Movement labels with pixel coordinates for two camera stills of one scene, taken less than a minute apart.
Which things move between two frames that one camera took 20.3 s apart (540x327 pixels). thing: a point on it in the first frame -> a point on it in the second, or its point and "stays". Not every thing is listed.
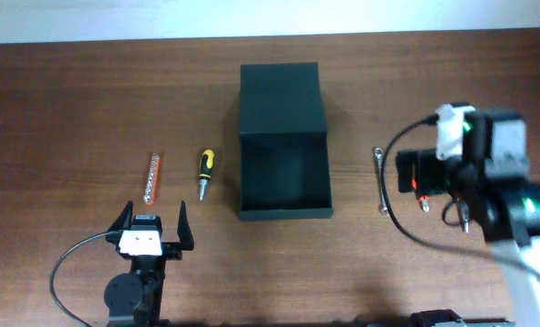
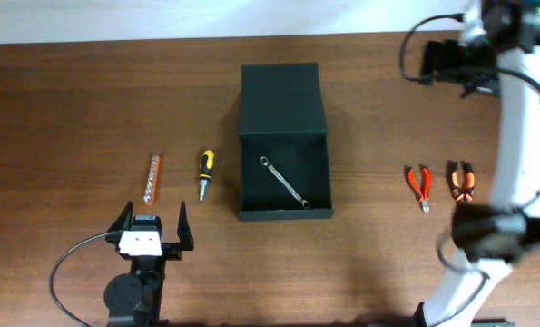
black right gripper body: [432, 175] -> [469, 70]
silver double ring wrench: [378, 153] -> [264, 161]
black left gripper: [173, 251] stays
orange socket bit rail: [151, 188] stays
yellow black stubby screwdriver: [207, 160] stays
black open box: [284, 172] stays
